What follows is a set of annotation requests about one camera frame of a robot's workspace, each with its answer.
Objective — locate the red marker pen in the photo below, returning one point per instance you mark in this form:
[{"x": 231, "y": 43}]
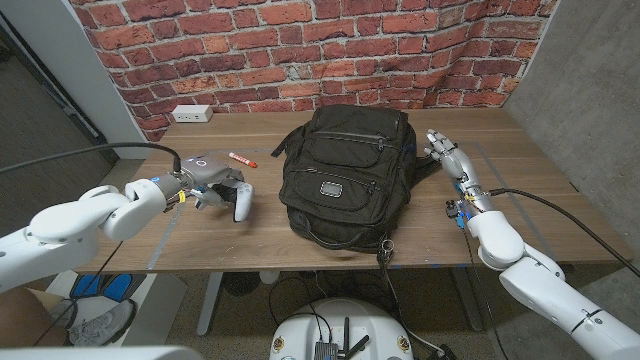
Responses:
[{"x": 242, "y": 160}]

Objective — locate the grey table leg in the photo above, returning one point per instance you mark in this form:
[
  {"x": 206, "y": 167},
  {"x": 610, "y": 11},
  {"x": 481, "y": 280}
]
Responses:
[{"x": 470, "y": 300}]

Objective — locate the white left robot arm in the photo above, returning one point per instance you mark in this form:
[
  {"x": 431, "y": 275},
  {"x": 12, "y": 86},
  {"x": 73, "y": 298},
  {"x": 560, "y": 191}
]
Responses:
[{"x": 75, "y": 225}]

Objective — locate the white table leg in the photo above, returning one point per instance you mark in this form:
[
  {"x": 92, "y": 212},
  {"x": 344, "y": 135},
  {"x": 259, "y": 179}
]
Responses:
[{"x": 210, "y": 300}]

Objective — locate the white game controller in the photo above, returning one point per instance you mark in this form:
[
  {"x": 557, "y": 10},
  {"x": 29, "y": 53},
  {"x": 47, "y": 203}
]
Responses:
[{"x": 244, "y": 200}]

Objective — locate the brick wall print backdrop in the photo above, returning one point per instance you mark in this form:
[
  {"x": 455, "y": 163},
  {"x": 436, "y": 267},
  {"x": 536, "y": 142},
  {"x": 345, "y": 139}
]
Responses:
[{"x": 300, "y": 50}]

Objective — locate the black backpack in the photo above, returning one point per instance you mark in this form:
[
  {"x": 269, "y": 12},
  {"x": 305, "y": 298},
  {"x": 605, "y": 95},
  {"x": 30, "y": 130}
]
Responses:
[{"x": 350, "y": 175}]

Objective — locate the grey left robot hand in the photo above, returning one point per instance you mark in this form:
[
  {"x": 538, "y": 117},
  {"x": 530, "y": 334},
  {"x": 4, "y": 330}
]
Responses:
[{"x": 207, "y": 170}]

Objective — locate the grey sneaker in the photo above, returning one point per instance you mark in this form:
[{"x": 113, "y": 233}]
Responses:
[
  {"x": 62, "y": 314},
  {"x": 102, "y": 325}
]

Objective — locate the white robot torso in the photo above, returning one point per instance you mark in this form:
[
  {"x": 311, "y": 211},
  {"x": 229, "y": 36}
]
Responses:
[{"x": 345, "y": 320}]

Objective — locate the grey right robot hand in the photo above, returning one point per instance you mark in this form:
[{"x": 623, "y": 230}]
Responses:
[{"x": 457, "y": 162}]

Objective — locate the brown cardboard box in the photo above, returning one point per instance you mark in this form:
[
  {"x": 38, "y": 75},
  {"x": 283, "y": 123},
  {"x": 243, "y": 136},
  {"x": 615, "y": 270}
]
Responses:
[{"x": 20, "y": 320}]

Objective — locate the white power strip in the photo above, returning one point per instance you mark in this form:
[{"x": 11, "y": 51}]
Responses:
[{"x": 191, "y": 113}]

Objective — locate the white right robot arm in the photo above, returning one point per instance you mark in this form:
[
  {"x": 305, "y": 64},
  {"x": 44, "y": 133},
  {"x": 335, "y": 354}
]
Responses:
[{"x": 540, "y": 285}]

